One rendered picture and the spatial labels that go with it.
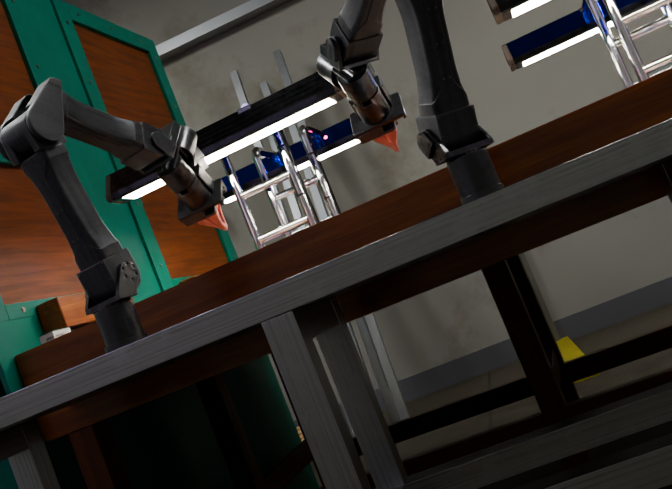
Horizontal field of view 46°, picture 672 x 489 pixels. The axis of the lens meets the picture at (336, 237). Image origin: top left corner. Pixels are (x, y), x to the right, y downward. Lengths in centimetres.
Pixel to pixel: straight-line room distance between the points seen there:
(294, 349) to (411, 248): 19
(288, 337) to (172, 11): 395
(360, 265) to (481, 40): 352
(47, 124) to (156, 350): 43
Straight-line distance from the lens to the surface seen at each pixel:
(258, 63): 461
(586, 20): 228
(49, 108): 134
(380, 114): 144
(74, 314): 185
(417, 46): 118
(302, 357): 101
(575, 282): 432
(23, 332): 180
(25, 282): 189
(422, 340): 434
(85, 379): 112
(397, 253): 98
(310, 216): 193
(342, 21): 135
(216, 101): 464
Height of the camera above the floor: 61
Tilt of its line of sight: 5 degrees up
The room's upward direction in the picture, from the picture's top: 22 degrees counter-clockwise
